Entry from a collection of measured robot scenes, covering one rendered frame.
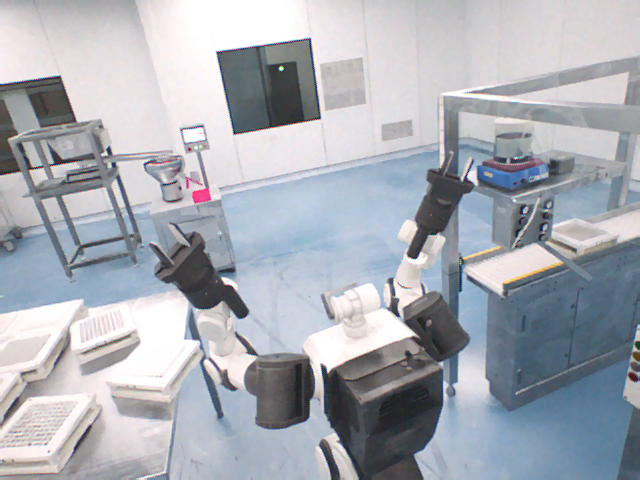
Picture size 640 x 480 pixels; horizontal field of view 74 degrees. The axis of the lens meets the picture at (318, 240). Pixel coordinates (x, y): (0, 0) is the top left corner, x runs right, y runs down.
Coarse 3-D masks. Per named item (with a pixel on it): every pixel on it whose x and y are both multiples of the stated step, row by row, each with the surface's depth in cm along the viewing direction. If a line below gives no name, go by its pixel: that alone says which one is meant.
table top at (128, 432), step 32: (160, 320) 194; (64, 352) 181; (128, 352) 175; (32, 384) 165; (64, 384) 162; (96, 384) 160; (128, 416) 143; (160, 416) 141; (96, 448) 132; (128, 448) 130; (160, 448) 129
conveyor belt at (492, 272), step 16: (496, 256) 211; (512, 256) 209; (528, 256) 207; (544, 256) 205; (464, 272) 208; (480, 272) 200; (496, 272) 198; (512, 272) 196; (528, 272) 195; (496, 288) 188
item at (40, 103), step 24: (0, 96) 544; (24, 96) 551; (48, 96) 559; (0, 120) 554; (24, 120) 561; (48, 120) 568; (72, 120) 576; (0, 144) 563; (24, 144) 571; (48, 144) 579; (0, 168) 574
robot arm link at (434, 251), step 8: (440, 240) 116; (408, 248) 127; (432, 248) 116; (440, 248) 116; (424, 256) 126; (432, 256) 117; (408, 264) 126; (416, 264) 123; (424, 264) 121; (432, 264) 120
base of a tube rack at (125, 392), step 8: (200, 352) 165; (192, 360) 161; (184, 368) 157; (184, 376) 154; (176, 384) 150; (112, 392) 151; (120, 392) 150; (128, 392) 149; (136, 392) 149; (144, 392) 148; (152, 392) 148; (160, 392) 147; (176, 392) 149; (152, 400) 147; (160, 400) 146; (168, 400) 145
